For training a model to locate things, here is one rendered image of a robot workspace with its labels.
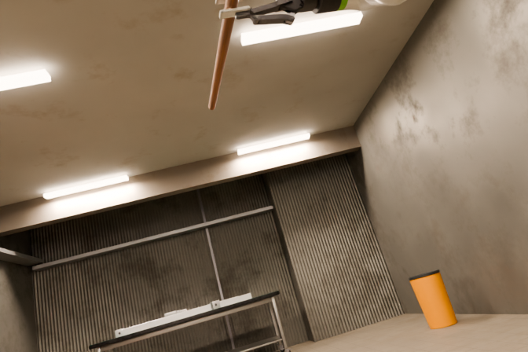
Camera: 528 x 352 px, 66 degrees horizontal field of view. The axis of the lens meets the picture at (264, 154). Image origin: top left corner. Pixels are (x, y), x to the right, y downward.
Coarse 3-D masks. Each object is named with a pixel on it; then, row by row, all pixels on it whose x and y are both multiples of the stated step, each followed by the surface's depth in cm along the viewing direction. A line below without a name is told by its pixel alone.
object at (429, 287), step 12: (420, 276) 467; (432, 276) 465; (420, 288) 467; (432, 288) 461; (444, 288) 465; (420, 300) 469; (432, 300) 458; (444, 300) 458; (432, 312) 457; (444, 312) 453; (432, 324) 458; (444, 324) 450
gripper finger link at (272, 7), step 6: (282, 0) 96; (288, 0) 96; (258, 6) 95; (264, 6) 96; (270, 6) 96; (276, 6) 96; (252, 12) 94; (258, 12) 95; (264, 12) 96; (270, 12) 98; (276, 12) 99
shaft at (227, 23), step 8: (232, 0) 91; (224, 8) 96; (224, 24) 102; (232, 24) 102; (224, 32) 105; (224, 40) 109; (224, 48) 114; (216, 56) 122; (224, 56) 119; (216, 64) 127; (224, 64) 127; (216, 72) 132; (216, 80) 138; (216, 88) 146; (216, 96) 155; (208, 104) 169
